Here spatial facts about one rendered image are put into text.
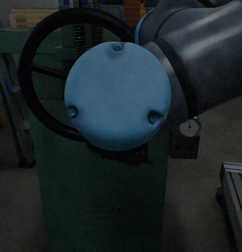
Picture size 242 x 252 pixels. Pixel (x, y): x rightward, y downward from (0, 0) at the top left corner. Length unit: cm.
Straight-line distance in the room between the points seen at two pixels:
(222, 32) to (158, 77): 7
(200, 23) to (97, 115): 11
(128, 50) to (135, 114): 4
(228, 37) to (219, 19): 2
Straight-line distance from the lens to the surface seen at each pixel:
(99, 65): 17
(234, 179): 134
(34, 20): 95
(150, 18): 35
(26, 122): 184
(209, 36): 21
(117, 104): 17
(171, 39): 21
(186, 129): 73
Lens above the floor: 95
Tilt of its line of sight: 25 degrees down
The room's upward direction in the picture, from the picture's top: straight up
